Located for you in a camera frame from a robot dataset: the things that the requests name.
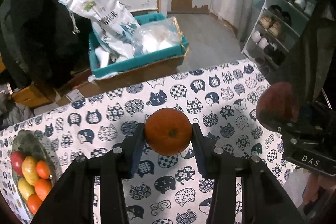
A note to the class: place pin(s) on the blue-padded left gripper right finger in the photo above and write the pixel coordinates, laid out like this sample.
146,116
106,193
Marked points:
264,199

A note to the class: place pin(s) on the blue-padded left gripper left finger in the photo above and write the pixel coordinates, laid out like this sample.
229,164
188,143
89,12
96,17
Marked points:
71,198

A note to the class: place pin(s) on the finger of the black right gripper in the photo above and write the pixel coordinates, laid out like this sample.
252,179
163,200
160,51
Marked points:
275,124

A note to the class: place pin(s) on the small red apple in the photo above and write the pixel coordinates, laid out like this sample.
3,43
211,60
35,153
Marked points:
279,100

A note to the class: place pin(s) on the large orange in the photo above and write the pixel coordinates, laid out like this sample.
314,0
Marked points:
42,188

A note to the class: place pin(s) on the small mandarin orange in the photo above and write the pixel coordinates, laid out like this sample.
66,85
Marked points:
34,203

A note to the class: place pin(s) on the medium orange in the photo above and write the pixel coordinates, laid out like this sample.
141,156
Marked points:
43,170

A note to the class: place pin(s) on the small green-yellow pear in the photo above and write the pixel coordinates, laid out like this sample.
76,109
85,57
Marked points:
25,189

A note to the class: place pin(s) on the large red apple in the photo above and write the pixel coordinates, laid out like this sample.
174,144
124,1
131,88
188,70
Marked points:
17,159

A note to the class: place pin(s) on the small orange tangerine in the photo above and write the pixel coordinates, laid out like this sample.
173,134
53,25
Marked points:
168,131

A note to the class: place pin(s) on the cat-print white tablecloth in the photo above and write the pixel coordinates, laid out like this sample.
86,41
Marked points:
165,189

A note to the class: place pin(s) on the green patterned glass plate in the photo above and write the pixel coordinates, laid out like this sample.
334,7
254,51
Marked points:
29,145

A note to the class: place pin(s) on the grey clothes pile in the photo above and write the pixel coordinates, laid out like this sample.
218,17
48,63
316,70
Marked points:
12,112

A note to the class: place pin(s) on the teal cardboard box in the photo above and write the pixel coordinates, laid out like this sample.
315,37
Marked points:
134,63

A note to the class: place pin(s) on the grey shoe rack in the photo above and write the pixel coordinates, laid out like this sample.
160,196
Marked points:
278,27

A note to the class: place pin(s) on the clear plastic bag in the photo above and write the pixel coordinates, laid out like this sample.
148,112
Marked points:
155,36

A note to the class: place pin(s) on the dark hanging coats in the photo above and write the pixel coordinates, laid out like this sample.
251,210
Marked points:
42,43

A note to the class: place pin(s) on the white printed drawstring bag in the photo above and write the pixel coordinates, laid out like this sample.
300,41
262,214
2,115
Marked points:
112,23

